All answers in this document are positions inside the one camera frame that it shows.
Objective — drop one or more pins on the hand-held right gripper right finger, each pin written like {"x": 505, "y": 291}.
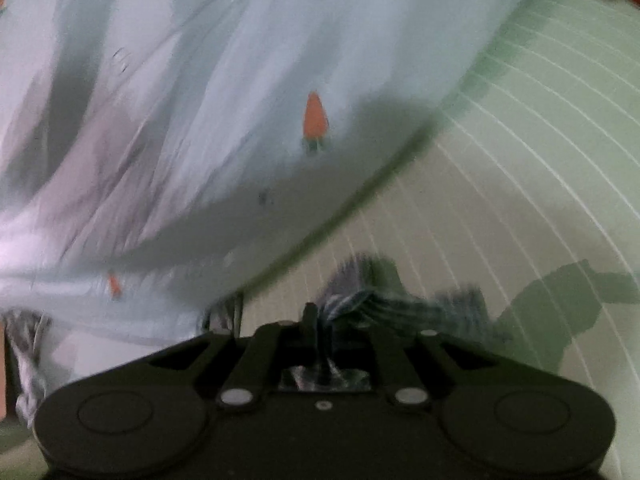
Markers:
{"x": 327, "y": 351}

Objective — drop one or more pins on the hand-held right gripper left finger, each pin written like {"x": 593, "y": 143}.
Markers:
{"x": 311, "y": 331}

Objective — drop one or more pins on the grey garment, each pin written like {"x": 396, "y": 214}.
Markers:
{"x": 30, "y": 360}

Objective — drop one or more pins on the blue checked shirt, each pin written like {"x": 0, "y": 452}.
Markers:
{"x": 380, "y": 300}

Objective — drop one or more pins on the green grid bed sheet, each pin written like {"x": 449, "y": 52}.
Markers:
{"x": 525, "y": 185}

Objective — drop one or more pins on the carrot print quilt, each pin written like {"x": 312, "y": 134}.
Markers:
{"x": 225, "y": 110}

